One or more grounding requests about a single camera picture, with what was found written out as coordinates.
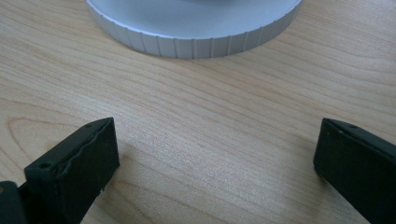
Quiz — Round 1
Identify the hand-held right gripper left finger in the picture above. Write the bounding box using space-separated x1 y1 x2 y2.
18 117 120 224

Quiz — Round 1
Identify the round white ridged base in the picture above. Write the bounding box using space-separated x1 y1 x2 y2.
86 0 304 60

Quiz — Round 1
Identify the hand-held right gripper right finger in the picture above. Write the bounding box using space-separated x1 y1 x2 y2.
313 118 396 224

